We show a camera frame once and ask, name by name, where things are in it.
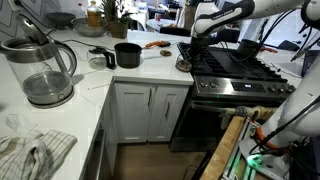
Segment silver stove knob upper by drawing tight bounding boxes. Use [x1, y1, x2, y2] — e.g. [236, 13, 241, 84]
[199, 81, 208, 88]

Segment stainless steel gas stove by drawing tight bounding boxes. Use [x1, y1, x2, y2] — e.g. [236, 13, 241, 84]
[169, 43, 295, 152]

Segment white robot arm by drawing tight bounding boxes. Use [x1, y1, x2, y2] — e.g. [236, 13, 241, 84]
[189, 0, 320, 57]

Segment white cabinet with handle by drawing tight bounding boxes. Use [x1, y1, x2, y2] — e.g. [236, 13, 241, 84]
[114, 82, 189, 143]

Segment potted green plant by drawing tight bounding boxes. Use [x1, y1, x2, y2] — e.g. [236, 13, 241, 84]
[101, 0, 133, 39]

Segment oil bottle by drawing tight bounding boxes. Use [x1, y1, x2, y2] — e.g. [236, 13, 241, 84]
[87, 0, 102, 27]

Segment silver stove knob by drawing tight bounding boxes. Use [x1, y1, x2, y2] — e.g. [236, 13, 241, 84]
[209, 81, 218, 88]
[199, 81, 208, 88]

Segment silver stove knob lower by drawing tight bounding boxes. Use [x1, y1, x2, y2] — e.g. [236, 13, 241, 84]
[209, 81, 218, 88]

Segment small glass coffee pot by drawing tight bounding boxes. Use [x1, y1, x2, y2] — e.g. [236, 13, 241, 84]
[87, 47, 116, 70]

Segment striped dish towel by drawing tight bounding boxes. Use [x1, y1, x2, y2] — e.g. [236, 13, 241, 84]
[0, 130, 77, 180]

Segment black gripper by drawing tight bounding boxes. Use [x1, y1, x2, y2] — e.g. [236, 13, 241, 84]
[189, 37, 212, 60]

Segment coaster on counter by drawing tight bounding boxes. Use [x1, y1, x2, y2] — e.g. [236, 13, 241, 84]
[160, 50, 172, 57]

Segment small black saucepan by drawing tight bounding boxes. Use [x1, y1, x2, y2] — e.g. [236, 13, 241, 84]
[113, 40, 171, 70]

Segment glass electric kettle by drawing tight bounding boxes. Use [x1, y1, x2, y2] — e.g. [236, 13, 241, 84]
[0, 14, 77, 109]

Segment grey pot orange handle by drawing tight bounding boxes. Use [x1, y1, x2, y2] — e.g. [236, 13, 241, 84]
[236, 39, 277, 58]

